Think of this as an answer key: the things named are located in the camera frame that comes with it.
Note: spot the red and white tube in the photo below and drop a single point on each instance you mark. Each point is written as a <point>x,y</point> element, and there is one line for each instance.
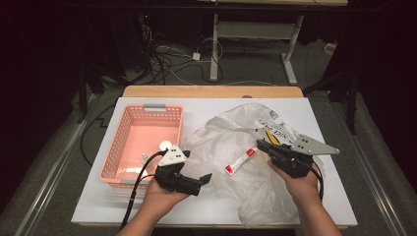
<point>240,161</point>

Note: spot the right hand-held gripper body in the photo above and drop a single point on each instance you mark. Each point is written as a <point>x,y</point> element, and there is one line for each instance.
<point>295,162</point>

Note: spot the white board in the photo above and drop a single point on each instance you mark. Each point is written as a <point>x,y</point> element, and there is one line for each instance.
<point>203,108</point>

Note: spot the clear plastic bag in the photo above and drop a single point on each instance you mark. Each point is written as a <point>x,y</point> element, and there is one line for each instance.
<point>236,131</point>

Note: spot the black stand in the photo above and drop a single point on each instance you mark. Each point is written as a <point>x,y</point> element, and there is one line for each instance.
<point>82,98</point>
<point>351,105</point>

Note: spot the person's left hand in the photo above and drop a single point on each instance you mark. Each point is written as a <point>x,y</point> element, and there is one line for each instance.
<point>160,198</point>

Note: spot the white desk frame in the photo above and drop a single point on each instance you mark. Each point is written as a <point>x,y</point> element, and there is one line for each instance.
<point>252,30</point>

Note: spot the person's right hand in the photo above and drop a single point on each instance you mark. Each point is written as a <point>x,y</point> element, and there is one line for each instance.
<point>305,188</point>

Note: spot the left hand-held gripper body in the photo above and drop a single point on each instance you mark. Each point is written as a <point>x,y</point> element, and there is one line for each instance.
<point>173,177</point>

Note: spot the pink plastic basket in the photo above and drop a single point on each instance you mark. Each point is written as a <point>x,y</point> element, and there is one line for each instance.
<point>144,131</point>

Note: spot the metal floor rail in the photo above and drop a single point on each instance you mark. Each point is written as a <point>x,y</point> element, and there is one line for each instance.
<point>52,183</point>
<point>373,183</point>

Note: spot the white power strip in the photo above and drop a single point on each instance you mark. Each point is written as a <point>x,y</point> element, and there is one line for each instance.
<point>330,48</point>

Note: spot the small jar with white lid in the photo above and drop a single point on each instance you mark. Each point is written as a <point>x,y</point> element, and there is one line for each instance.
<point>165,144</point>

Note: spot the wooden table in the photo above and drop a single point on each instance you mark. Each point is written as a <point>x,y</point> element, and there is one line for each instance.
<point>196,91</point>

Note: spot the white power adapter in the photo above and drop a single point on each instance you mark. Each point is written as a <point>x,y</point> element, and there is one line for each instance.
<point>196,56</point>

